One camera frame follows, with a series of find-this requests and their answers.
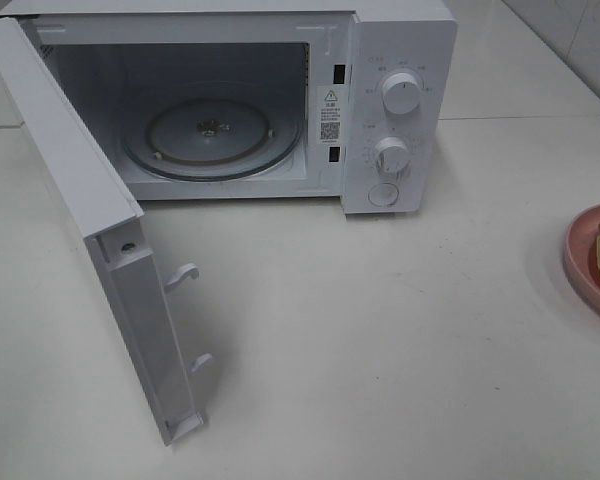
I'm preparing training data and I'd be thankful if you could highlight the round white door button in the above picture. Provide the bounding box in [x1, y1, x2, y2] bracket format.
[368, 183, 399, 207]

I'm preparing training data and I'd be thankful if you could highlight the white microwave knob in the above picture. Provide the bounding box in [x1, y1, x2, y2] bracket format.
[373, 137, 410, 174]
[381, 71, 423, 115]

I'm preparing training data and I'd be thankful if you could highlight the white microwave door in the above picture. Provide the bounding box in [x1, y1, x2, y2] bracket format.
[0, 18, 213, 445]

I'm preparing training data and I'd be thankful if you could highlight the pink round plate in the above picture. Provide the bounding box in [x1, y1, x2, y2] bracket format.
[563, 204, 600, 313]

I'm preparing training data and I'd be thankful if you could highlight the glass microwave turntable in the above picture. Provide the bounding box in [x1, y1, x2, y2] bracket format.
[122, 98, 303, 182]

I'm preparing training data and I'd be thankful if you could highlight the white microwave oven body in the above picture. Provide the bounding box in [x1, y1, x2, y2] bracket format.
[0, 1, 457, 214]

